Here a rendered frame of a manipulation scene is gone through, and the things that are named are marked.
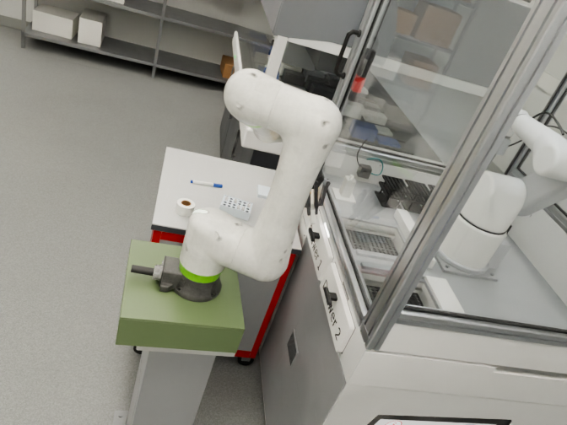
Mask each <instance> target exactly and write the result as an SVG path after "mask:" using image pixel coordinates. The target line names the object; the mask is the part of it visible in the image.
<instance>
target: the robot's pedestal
mask: <svg viewBox="0 0 567 425"><path fill-rule="evenodd" d="M137 350H140V351H142V355H141V359H140V363H139V367H138V374H137V378H136V382H135V385H134V390H133V394H132V401H131V405H130V409H129V411H116V410H115V411H114V418H113V424H112V425H193V423H194V420H195V417H196V415H197V410H198V407H199V405H200V402H201V399H202V397H203V392H204V390H205V387H206V384H207V382H208V377H209V375H210V373H211V370H212V367H213V363H214V360H215V358H216V356H226V357H234V356H235V353H232V352H210V351H198V350H186V349H174V348H162V347H138V346H137Z"/></svg>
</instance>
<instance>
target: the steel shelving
mask: <svg viewBox="0 0 567 425"><path fill-rule="evenodd" d="M90 1H94V2H97V3H103V4H106V5H110V6H112V7H116V8H122V9H126V10H128V11H132V12H135V13H140V14H144V15H148V16H151V17H154V18H157V19H160V24H159V33H158V39H157V44H156V49H154V48H151V47H147V46H141V45H138V44H134V43H131V42H127V41H124V40H118V39H113V38H110V37H106V36H105V37H104V39H103V41H102V44H101V46H100V47H97V46H91V45H87V44H83V43H79V42H78V33H77V34H76V35H75V36H74V37H73V38H72V39H68V38H64V37H61V36H57V35H51V34H47V33H44V32H41V31H38V30H33V29H32V22H31V23H30V24H29V25H28V26H27V27H26V28H25V26H26V0H22V20H21V48H25V36H28V37H31V38H35V39H38V40H45V41H49V42H52V43H57V44H60V45H64V46H70V47H74V48H78V49H81V50H85V51H92V52H95V53H99V54H102V55H107V56H113V57H116V58H121V59H124V60H128V61H131V62H138V63H142V64H145V65H149V66H153V70H152V75H151V78H154V75H155V69H156V68H157V67H159V68H163V69H166V70H171V71H174V72H178V73H184V74H188V75H192V76H195V77H199V78H206V79H209V80H213V81H217V82H221V83H227V81H228V78H222V74H221V70H220V65H219V64H216V63H212V62H206V61H202V60H198V59H195V58H191V57H188V56H182V55H178V54H175V53H171V52H168V51H161V50H159V44H160V39H161V34H162V29H163V23H164V20H166V21H170V22H173V23H177V24H182V25H185V26H189V27H192V28H195V29H199V30H204V31H207V32H211V33H214V34H218V35H223V36H227V37H230V38H233V37H234V33H235V31H237V29H238V24H232V23H229V22H226V21H223V20H219V19H214V18H210V17H208V16H204V15H201V14H198V13H193V12H189V11H186V10H183V9H179V8H174V7H171V6H167V5H166V4H167V0H164V2H163V4H161V3H156V2H152V1H149V0H125V2H124V4H120V3H115V2H112V1H108V0H90Z"/></svg>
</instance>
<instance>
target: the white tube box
mask: <svg viewBox="0 0 567 425"><path fill-rule="evenodd" d="M226 196H227V195H224V197H223V200H222V202H221V204H220V207H219V209H220V210H223V211H225V212H227V213H228V214H230V215H232V216H233V217H235V218H240V219H244V220H246V221H248V219H249V217H250V214H251V209H252V205H253V203H252V202H247V201H244V200H241V199H238V198H235V197H232V196H227V197H228V200H227V201H226V200H225V197H226ZM235 199H237V203H234V200H235ZM248 203H250V204H251V206H250V207H247V204H248ZM238 205H240V210H238V209H236V208H237V206H238ZM242 207H245V210H244V211H241V208H242Z"/></svg>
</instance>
